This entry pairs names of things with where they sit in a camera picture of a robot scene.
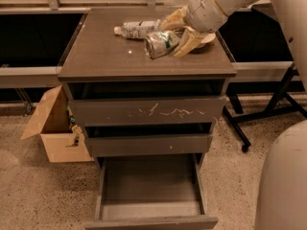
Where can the metal window ledge rail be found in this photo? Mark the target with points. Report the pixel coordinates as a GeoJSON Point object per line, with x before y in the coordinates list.
{"type": "Point", "coordinates": [29, 77]}

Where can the items inside cardboard box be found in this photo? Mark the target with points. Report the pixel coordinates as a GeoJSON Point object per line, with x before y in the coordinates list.
{"type": "Point", "coordinates": [73, 125]}

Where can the middle grey drawer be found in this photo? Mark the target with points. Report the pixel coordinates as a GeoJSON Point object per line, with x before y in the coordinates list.
{"type": "Point", "coordinates": [148, 145]}

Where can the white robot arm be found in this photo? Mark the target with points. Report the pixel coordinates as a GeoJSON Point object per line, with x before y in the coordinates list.
{"type": "Point", "coordinates": [282, 196]}

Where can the top grey drawer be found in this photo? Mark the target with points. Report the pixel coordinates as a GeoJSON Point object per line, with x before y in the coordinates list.
{"type": "Point", "coordinates": [132, 112]}

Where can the open cardboard box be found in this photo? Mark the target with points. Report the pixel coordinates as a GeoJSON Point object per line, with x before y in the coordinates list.
{"type": "Point", "coordinates": [50, 121]}

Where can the bottom grey open drawer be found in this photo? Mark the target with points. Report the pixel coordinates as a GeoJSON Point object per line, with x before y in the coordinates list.
{"type": "Point", "coordinates": [161, 192]}

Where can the green silver 7up can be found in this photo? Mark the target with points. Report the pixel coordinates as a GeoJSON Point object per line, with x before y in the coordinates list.
{"type": "Point", "coordinates": [161, 44]}

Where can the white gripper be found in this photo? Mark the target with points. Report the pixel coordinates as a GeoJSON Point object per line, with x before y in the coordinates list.
{"type": "Point", "coordinates": [203, 12]}

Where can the white paper bowl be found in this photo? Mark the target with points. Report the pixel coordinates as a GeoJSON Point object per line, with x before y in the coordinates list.
{"type": "Point", "coordinates": [209, 38]}

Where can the labelled clear water bottle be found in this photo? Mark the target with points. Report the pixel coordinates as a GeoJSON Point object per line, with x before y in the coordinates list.
{"type": "Point", "coordinates": [137, 29]}

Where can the dark grey drawer cabinet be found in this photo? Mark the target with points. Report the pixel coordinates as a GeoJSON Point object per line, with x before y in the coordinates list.
{"type": "Point", "coordinates": [104, 66]}

